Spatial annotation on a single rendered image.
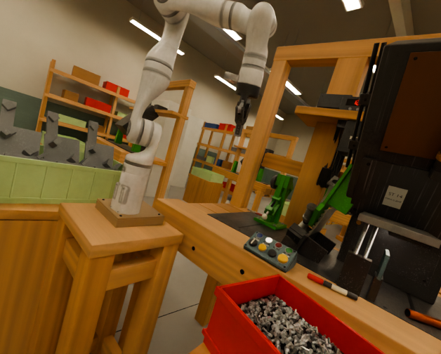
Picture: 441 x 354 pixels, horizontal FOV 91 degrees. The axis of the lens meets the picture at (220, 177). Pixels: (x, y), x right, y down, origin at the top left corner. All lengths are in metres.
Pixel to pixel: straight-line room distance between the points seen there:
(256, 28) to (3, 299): 1.24
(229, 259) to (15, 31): 7.20
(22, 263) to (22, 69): 6.53
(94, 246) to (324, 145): 1.12
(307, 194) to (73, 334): 1.11
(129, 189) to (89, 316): 0.38
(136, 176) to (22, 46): 6.80
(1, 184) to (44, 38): 6.61
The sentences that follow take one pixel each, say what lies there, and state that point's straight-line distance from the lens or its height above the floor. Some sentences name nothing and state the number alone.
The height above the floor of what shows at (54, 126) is 1.07.
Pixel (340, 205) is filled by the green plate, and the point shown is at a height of 1.12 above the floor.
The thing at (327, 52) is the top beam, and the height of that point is 1.88.
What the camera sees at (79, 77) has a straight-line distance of 6.98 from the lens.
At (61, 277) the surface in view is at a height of 0.60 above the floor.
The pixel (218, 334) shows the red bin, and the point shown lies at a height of 0.84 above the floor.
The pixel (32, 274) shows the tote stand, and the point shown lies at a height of 0.53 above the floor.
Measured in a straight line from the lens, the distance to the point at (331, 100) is 1.28.
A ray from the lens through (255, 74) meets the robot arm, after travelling 0.70.
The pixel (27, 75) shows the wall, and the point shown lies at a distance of 7.39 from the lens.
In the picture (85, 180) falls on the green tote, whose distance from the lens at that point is 1.10.
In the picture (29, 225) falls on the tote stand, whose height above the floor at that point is 0.73.
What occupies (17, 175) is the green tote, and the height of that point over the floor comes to 0.90.
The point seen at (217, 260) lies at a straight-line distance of 0.81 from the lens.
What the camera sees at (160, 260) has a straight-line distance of 0.85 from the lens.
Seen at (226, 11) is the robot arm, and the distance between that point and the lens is 0.77.
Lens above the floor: 1.17
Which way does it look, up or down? 5 degrees down
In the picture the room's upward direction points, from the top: 17 degrees clockwise
